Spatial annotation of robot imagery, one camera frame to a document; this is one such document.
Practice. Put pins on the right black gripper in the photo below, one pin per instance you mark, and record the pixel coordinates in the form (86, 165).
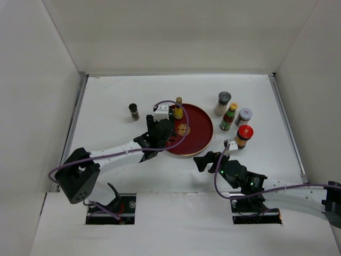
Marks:
(202, 162)

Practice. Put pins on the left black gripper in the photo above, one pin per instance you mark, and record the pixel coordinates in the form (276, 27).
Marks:
(151, 122)

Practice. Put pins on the small black cap spice jar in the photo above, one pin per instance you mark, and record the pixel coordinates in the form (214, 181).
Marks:
(134, 111)

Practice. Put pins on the white jar black pump lid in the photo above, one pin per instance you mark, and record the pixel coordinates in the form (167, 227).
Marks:
(171, 113)

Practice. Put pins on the small yellow label bottle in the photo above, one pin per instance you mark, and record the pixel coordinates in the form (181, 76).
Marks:
(178, 111)

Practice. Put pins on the jar with red lid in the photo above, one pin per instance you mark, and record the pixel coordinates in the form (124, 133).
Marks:
(244, 134)

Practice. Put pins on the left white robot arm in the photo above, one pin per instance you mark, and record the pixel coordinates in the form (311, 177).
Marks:
(78, 175)

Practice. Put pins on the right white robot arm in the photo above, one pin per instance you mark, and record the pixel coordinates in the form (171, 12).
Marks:
(260, 193)

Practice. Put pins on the round red lacquer tray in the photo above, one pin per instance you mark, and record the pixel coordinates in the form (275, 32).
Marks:
(193, 132)

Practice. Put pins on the sauce bottle yellow cap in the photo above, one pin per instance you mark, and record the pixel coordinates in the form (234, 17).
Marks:
(228, 117)

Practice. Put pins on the jar silver lid red label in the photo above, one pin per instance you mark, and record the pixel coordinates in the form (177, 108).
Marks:
(244, 116)

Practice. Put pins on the grinder jar grey lid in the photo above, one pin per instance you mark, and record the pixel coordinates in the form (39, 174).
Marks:
(223, 99)

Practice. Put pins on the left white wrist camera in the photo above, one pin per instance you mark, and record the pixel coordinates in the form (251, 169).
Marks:
(161, 112)

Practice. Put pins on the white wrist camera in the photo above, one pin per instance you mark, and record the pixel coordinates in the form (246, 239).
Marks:
(230, 146)
(161, 112)

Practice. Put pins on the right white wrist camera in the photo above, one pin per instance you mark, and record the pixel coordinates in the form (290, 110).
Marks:
(230, 146)

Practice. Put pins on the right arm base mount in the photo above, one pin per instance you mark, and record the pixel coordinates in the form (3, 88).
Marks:
(252, 211)

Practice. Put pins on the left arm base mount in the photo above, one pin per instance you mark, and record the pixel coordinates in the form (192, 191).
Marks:
(120, 210)

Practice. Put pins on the right aluminium table rail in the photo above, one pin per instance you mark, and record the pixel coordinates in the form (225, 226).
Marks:
(289, 131)

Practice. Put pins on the aluminium table rail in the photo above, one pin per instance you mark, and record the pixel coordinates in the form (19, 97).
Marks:
(289, 131)
(74, 118)

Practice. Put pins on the left aluminium table rail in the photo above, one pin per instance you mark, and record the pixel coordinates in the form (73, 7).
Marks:
(74, 118)

